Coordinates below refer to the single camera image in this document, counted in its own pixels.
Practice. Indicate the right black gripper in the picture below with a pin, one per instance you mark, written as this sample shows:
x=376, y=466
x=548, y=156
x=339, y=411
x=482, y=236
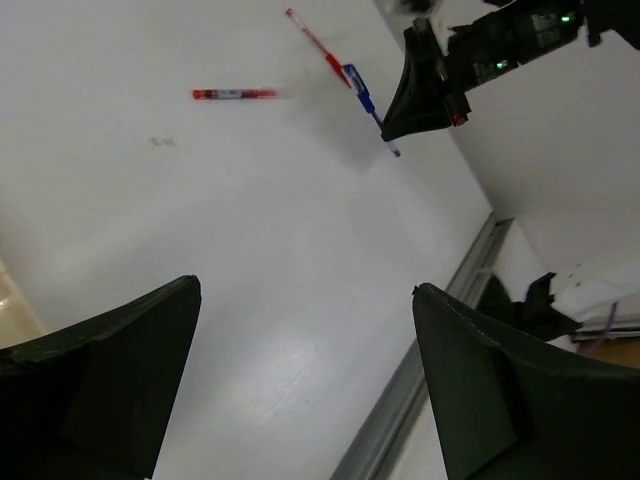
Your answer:
x=431, y=91

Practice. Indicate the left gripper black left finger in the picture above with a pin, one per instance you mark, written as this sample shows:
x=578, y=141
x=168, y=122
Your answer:
x=93, y=400

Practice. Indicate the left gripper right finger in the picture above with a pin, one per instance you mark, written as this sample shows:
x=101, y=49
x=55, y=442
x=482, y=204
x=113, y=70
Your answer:
x=510, y=406

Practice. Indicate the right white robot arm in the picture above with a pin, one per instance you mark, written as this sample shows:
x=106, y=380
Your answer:
x=558, y=303

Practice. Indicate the blue ballpoint pen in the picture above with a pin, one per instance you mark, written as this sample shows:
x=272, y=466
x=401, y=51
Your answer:
x=362, y=92

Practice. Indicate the red ballpoint pen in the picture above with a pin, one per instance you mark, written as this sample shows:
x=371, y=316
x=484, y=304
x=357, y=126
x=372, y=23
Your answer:
x=325, y=53

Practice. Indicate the red gel pen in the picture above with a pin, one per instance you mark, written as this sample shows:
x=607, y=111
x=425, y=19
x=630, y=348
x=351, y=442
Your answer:
x=235, y=94

